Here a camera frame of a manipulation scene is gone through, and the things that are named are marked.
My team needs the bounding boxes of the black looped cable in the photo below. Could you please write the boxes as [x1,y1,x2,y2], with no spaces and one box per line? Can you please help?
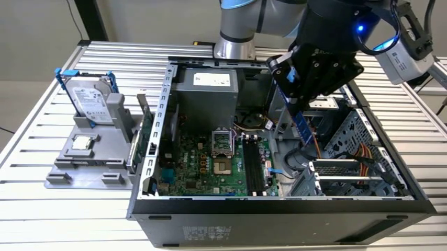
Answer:
[284,145,317,180]

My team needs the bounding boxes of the CPU socket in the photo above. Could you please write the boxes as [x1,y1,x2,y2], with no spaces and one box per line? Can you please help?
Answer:
[213,156,233,176]

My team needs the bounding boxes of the black PC case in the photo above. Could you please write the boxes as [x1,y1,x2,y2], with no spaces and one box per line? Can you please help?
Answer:
[125,55,439,248]

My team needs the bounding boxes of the grey power supply unit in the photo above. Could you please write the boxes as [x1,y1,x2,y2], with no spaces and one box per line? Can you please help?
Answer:
[172,67,241,131]

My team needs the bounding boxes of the RAM stick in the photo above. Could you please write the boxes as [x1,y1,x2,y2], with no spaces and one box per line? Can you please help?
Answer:
[273,66,315,146]

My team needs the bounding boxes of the grey plastic parts rack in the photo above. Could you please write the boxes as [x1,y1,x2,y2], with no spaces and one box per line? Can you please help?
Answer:
[43,90,155,190]

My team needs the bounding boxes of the orange yellow red wire bundle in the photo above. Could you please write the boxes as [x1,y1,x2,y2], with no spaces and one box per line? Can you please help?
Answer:
[354,142,376,185]

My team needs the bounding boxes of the black case fan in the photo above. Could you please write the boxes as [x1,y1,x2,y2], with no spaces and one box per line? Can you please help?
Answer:
[160,104,183,168]

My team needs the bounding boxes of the graphics card with metal bracket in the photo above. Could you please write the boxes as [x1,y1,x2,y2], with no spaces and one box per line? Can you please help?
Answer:
[125,88,157,175]

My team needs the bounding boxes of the RAM slot white latches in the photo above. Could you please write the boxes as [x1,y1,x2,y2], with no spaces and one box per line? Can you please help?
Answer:
[244,134,257,196]
[252,134,267,196]

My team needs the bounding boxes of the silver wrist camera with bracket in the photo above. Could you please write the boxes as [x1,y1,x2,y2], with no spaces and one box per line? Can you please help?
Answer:
[375,0,436,86]

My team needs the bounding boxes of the silver CPU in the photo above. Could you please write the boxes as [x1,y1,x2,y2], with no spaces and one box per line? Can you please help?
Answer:
[69,135,95,151]

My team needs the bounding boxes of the green motherboard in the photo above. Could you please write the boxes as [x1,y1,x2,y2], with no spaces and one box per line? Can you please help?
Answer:
[159,133,281,197]

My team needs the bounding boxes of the aluminium slat side table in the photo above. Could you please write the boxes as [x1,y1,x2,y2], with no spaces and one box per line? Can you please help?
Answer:
[427,55,447,96]

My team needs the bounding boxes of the metal disk bay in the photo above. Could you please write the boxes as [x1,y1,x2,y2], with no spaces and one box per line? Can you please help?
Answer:
[288,158,398,197]

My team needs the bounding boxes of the white yellow power wires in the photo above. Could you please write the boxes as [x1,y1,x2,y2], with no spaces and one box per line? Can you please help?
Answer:
[232,121,265,133]

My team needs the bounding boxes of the orange red power wires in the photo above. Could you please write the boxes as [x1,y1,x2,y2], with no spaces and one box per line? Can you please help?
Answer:
[312,133,321,161]

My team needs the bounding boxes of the metal socket cover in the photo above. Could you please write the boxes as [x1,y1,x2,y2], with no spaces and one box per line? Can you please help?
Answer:
[211,127,235,158]

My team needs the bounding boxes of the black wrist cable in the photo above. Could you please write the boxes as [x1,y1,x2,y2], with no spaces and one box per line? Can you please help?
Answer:
[354,0,404,56]

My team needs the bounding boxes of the hard disk in blue carrier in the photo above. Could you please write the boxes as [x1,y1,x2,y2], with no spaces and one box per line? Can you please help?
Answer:
[53,67,120,129]

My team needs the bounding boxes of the black upright post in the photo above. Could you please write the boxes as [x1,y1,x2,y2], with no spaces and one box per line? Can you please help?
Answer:
[73,0,109,42]

